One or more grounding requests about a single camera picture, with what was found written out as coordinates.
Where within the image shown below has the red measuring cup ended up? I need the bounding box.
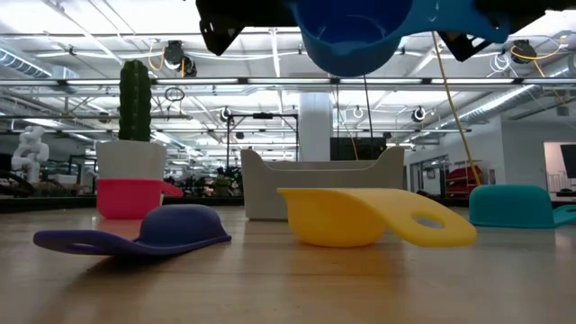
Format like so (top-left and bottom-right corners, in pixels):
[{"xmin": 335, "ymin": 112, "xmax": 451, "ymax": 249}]
[{"xmin": 95, "ymin": 177, "xmax": 185, "ymax": 221}]

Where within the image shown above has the black background screen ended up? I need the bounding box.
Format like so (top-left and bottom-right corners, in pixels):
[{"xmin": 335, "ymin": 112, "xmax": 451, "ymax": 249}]
[{"xmin": 329, "ymin": 137, "xmax": 388, "ymax": 162}]

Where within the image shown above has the red cabinet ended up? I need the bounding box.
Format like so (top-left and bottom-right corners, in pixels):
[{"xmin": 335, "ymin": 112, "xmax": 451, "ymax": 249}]
[{"xmin": 445, "ymin": 165, "xmax": 485, "ymax": 197}]

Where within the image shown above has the white hexagonal plant pot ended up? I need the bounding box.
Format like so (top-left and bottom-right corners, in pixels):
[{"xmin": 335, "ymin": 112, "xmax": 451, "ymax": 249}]
[{"xmin": 94, "ymin": 139, "xmax": 168, "ymax": 181}]

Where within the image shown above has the black hanging cable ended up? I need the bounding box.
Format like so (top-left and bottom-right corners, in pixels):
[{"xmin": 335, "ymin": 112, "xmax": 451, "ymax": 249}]
[{"xmin": 362, "ymin": 74, "xmax": 375, "ymax": 161}]

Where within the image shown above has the black background rig frame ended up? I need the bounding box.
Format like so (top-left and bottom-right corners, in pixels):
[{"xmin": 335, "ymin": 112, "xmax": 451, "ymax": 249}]
[{"xmin": 226, "ymin": 112, "xmax": 300, "ymax": 163}]

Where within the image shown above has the green cactus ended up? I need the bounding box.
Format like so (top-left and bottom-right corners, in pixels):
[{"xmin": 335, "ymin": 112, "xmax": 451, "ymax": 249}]
[{"xmin": 118, "ymin": 59, "xmax": 153, "ymax": 143}]

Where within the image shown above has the white pillar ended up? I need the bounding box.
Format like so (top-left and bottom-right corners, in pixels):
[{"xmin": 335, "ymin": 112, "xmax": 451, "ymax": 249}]
[{"xmin": 299, "ymin": 93, "xmax": 334, "ymax": 162}]

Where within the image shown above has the black ceiling cable reel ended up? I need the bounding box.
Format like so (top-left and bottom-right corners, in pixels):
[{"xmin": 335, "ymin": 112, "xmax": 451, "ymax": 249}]
[
  {"xmin": 510, "ymin": 39, "xmax": 539, "ymax": 64},
  {"xmin": 162, "ymin": 40, "xmax": 198, "ymax": 77}
]

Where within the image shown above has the yellow measuring cup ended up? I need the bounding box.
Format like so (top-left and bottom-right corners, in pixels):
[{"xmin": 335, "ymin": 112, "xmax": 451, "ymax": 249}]
[{"xmin": 276, "ymin": 187, "xmax": 478, "ymax": 249}]

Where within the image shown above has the long ceiling light bar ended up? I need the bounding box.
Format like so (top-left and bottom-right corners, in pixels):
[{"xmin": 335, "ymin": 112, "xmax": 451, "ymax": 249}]
[{"xmin": 0, "ymin": 76, "xmax": 576, "ymax": 87}]

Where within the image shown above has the yellow hanging cable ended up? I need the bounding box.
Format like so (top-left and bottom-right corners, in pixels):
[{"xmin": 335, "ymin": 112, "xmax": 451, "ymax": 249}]
[{"xmin": 430, "ymin": 31, "xmax": 482, "ymax": 186}]

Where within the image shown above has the black metal table frame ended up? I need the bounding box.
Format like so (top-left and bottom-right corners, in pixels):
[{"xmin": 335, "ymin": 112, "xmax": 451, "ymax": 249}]
[{"xmin": 0, "ymin": 193, "xmax": 576, "ymax": 213}]

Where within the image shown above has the blue measuring cup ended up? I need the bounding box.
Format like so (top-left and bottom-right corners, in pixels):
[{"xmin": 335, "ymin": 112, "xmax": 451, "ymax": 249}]
[{"xmin": 287, "ymin": 0, "xmax": 512, "ymax": 77}]

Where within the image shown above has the grey plastic basket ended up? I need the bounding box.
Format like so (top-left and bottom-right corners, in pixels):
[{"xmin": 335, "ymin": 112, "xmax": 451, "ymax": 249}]
[{"xmin": 240, "ymin": 146, "xmax": 406, "ymax": 221}]

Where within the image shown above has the navy measuring cup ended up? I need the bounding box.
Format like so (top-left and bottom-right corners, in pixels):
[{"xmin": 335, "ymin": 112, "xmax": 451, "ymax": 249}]
[{"xmin": 32, "ymin": 203, "xmax": 232, "ymax": 257}]

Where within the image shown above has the black wall monitor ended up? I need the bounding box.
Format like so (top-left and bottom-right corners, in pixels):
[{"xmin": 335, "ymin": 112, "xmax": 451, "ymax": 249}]
[{"xmin": 560, "ymin": 143, "xmax": 576, "ymax": 179}]

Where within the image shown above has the teal measuring cup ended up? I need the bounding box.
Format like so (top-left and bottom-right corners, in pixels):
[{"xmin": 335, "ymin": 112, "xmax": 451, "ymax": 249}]
[{"xmin": 468, "ymin": 184, "xmax": 576, "ymax": 230}]

